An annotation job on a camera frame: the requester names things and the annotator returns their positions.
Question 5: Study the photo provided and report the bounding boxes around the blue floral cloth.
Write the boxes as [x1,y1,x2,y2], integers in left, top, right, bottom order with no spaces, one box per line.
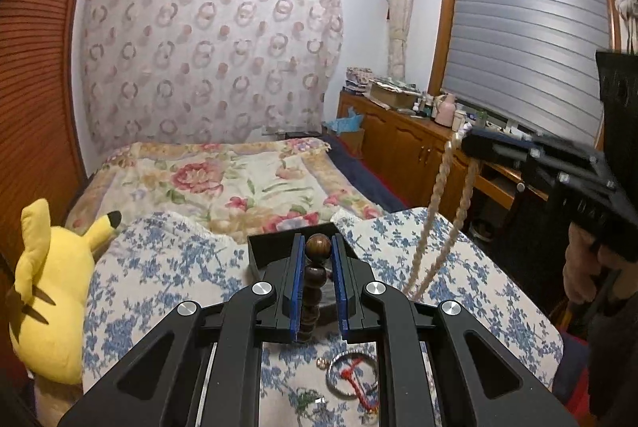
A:
[82,207,565,427]

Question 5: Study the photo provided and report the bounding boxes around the brown wooden bead bracelet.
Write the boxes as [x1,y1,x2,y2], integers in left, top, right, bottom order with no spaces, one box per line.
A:
[299,232,333,341]

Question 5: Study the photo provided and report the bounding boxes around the grey window blind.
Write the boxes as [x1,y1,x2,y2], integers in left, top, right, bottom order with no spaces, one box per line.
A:
[441,0,614,130]

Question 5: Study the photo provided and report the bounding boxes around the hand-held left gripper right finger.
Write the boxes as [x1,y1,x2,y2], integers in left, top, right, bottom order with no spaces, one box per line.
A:
[331,232,580,427]

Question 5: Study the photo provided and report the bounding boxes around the wooden cabinet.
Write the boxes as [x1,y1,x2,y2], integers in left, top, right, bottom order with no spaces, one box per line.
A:
[338,91,549,209]

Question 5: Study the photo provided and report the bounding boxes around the wooden wardrobe door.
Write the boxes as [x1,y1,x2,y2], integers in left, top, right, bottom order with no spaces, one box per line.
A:
[0,0,109,308]

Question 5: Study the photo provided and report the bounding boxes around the folded cloth stack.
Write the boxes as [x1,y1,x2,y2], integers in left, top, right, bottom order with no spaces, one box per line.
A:
[344,67,376,97]

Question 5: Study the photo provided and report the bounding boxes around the dark blue blanket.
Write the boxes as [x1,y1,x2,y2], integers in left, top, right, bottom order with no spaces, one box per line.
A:
[319,135,408,214]

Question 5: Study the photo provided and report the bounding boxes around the twisted pearl necklace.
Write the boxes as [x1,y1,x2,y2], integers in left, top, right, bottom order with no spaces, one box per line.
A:
[404,120,485,301]

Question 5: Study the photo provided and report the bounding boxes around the blue plastic bag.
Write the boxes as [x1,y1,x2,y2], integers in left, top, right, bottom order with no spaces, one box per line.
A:
[323,106,366,135]

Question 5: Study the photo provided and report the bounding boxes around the person's right hand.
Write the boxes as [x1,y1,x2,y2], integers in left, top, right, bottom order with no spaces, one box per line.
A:
[563,225,624,304]

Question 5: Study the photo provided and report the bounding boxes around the ring patterned wall curtain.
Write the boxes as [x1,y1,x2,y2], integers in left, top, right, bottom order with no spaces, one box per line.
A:
[80,0,346,157]

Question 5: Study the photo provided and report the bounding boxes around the pink kettle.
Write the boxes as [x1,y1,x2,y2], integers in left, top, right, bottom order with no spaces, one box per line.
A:
[434,92,458,127]

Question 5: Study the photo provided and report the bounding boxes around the person's right forearm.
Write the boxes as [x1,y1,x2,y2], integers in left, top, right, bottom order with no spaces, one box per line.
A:
[585,275,638,419]

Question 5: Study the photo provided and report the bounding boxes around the pink floral blanket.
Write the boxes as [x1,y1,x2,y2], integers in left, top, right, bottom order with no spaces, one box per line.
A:
[65,139,386,244]

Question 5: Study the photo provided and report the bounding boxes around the black jewelry box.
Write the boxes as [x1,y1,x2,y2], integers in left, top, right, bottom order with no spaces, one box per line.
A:
[248,222,358,279]

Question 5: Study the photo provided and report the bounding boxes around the cardboard box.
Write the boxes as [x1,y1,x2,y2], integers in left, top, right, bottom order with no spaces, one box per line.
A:
[369,83,420,110]

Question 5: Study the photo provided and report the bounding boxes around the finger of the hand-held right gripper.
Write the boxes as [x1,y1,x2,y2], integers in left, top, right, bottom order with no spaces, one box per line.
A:
[461,135,616,191]
[471,127,601,159]

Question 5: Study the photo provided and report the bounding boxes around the yellow plush toy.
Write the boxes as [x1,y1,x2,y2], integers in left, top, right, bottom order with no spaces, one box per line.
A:
[7,199,123,386]

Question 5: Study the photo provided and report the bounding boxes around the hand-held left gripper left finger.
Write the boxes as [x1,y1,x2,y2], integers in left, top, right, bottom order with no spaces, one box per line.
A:
[57,232,307,427]

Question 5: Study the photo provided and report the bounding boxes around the red string bracelet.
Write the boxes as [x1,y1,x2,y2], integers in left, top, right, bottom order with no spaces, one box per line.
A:
[341,357,382,426]

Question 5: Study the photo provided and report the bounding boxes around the white lace curtain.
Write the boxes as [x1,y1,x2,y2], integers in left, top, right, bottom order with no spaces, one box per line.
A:
[386,0,418,82]

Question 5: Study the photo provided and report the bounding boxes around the green bead bracelet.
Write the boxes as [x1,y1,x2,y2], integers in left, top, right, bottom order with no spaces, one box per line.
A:
[291,386,331,424]

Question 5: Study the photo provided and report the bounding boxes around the silver bangle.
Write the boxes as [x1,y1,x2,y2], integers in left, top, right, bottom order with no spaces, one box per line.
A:
[326,352,382,401]

